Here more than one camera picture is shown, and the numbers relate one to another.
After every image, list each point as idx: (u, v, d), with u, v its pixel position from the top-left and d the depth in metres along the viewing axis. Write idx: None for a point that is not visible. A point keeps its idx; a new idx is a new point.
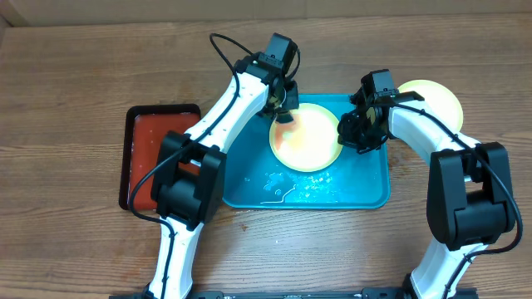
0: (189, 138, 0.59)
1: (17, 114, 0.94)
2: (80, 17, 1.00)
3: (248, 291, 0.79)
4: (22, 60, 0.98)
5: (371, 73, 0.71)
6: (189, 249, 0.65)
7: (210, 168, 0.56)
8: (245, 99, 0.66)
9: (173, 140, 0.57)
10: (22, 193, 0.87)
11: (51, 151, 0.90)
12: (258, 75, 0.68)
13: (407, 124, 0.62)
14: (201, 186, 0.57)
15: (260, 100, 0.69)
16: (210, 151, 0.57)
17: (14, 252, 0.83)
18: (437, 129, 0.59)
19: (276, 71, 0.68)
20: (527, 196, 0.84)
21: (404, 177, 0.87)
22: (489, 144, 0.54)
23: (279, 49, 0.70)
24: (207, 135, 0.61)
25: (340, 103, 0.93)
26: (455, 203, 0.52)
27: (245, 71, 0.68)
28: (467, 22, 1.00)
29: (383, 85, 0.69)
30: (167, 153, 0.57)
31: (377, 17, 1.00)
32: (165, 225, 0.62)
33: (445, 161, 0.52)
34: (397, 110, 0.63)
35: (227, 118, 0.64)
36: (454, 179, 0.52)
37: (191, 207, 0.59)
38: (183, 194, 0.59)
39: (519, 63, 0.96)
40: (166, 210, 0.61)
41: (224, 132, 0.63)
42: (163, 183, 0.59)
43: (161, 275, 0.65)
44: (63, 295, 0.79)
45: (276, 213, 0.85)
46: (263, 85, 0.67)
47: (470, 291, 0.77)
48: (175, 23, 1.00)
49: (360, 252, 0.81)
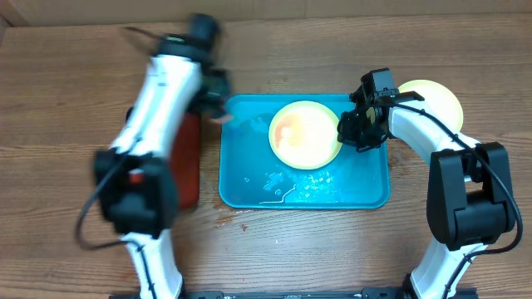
0: (120, 151, 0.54)
1: (17, 113, 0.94)
2: (80, 17, 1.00)
3: (248, 291, 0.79)
4: (23, 60, 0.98)
5: (371, 72, 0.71)
6: (161, 252, 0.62)
7: (155, 174, 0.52)
8: (177, 85, 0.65)
9: (105, 159, 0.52)
10: (22, 193, 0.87)
11: (51, 151, 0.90)
12: (184, 54, 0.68)
13: (407, 124, 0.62)
14: (154, 194, 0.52)
15: (189, 84, 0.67)
16: (150, 159, 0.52)
17: (14, 252, 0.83)
18: (437, 129, 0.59)
19: (207, 46, 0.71)
20: (526, 196, 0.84)
21: (404, 177, 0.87)
22: (488, 144, 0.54)
23: (202, 26, 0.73)
24: (139, 141, 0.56)
25: (342, 103, 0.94)
26: (455, 202, 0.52)
27: (163, 57, 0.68)
28: (467, 22, 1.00)
29: (383, 85, 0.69)
30: (101, 172, 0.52)
31: (377, 17, 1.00)
32: (129, 242, 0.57)
33: (445, 160, 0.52)
34: (397, 110, 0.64)
35: (159, 113, 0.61)
36: (454, 179, 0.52)
37: (148, 219, 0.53)
38: (133, 210, 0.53)
39: (519, 63, 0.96)
40: (121, 228, 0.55)
41: (159, 131, 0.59)
42: (110, 206, 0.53)
43: (145, 284, 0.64)
44: (63, 295, 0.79)
45: (276, 213, 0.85)
46: (189, 62, 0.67)
47: (470, 291, 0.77)
48: (175, 23, 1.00)
49: (360, 252, 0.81)
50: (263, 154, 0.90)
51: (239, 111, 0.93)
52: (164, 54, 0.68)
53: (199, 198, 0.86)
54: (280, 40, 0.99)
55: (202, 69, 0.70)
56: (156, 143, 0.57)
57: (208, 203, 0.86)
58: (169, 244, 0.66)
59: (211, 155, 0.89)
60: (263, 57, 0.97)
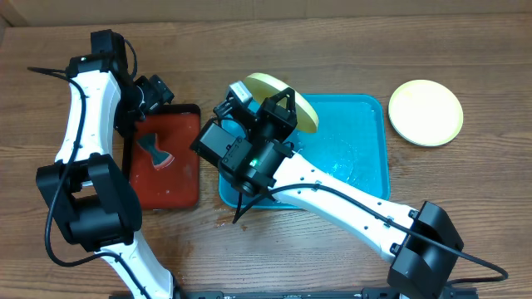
0: (63, 164, 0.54)
1: (17, 113, 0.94)
2: (80, 18, 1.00)
3: (248, 291, 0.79)
4: (23, 60, 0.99)
5: (198, 140, 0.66)
6: (143, 254, 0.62)
7: (103, 177, 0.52)
8: (95, 96, 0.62)
9: (47, 178, 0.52)
10: (22, 193, 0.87)
11: (51, 151, 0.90)
12: (95, 69, 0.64)
13: (303, 202, 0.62)
14: (106, 198, 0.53)
15: (112, 92, 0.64)
16: (92, 161, 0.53)
17: (14, 252, 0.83)
18: (350, 208, 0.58)
19: (108, 55, 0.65)
20: (526, 196, 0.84)
21: (404, 177, 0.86)
22: (422, 213, 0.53)
23: (105, 44, 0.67)
24: (78, 149, 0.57)
25: (342, 102, 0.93)
26: (431, 286, 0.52)
27: (78, 73, 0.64)
28: (467, 22, 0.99)
29: (224, 144, 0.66)
30: (50, 192, 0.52)
31: (377, 17, 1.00)
32: (106, 255, 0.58)
33: (404, 270, 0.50)
34: (283, 191, 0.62)
35: (89, 120, 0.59)
36: (423, 272, 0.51)
37: (112, 225, 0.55)
38: (95, 221, 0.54)
39: (519, 63, 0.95)
40: (90, 242, 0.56)
41: (95, 137, 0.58)
42: (71, 223, 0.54)
43: (137, 290, 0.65)
44: (63, 295, 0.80)
45: (276, 214, 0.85)
46: (104, 73, 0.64)
47: (470, 291, 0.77)
48: (175, 24, 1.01)
49: (360, 252, 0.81)
50: None
51: None
52: (79, 72, 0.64)
53: (199, 199, 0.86)
54: (280, 40, 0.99)
55: (120, 78, 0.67)
56: (96, 148, 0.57)
57: (208, 203, 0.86)
58: (146, 241, 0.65)
59: None
60: (263, 57, 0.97)
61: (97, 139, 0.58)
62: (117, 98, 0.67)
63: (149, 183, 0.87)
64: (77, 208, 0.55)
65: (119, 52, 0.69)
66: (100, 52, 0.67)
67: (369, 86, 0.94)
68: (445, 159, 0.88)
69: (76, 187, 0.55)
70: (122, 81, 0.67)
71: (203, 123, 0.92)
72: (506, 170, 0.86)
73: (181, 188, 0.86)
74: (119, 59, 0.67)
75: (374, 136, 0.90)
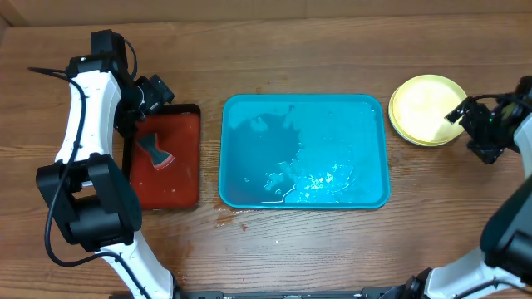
0: (62, 164, 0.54)
1: (17, 113, 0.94)
2: (80, 18, 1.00)
3: (248, 291, 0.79)
4: (23, 60, 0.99)
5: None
6: (143, 254, 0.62)
7: (103, 177, 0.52)
8: (94, 96, 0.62)
9: (46, 178, 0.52)
10: (22, 193, 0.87)
11: (51, 151, 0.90)
12: (95, 69, 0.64)
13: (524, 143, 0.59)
14: (105, 198, 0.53)
15: (112, 92, 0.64)
16: (93, 161, 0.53)
17: (14, 252, 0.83)
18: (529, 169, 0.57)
19: (108, 55, 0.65)
20: None
21: (404, 177, 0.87)
22: None
23: (105, 44, 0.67)
24: (78, 149, 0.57)
25: (342, 103, 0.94)
26: (521, 223, 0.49)
27: (78, 73, 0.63)
28: (467, 22, 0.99)
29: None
30: (49, 192, 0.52)
31: (377, 18, 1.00)
32: (106, 255, 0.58)
33: None
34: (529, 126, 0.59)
35: (89, 120, 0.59)
36: None
37: (113, 224, 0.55)
38: (94, 221, 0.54)
39: (519, 63, 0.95)
40: (91, 242, 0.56)
41: (95, 137, 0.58)
42: (71, 223, 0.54)
43: (136, 290, 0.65)
44: (63, 294, 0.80)
45: (276, 213, 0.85)
46: (104, 73, 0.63)
47: None
48: (175, 24, 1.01)
49: (361, 252, 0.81)
50: (264, 153, 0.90)
51: (239, 111, 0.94)
52: (78, 72, 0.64)
53: (199, 198, 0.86)
54: (280, 40, 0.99)
55: (120, 78, 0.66)
56: (96, 148, 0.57)
57: (208, 203, 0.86)
58: (146, 242, 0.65)
59: (211, 155, 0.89)
60: (263, 57, 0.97)
61: (98, 139, 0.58)
62: (117, 98, 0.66)
63: (150, 183, 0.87)
64: (77, 208, 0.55)
65: (119, 51, 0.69)
66: (100, 52, 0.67)
67: (370, 85, 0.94)
68: (445, 159, 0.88)
69: (76, 187, 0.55)
70: (121, 80, 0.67)
71: (202, 123, 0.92)
72: (506, 170, 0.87)
73: (181, 188, 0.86)
74: (119, 59, 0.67)
75: (374, 136, 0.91)
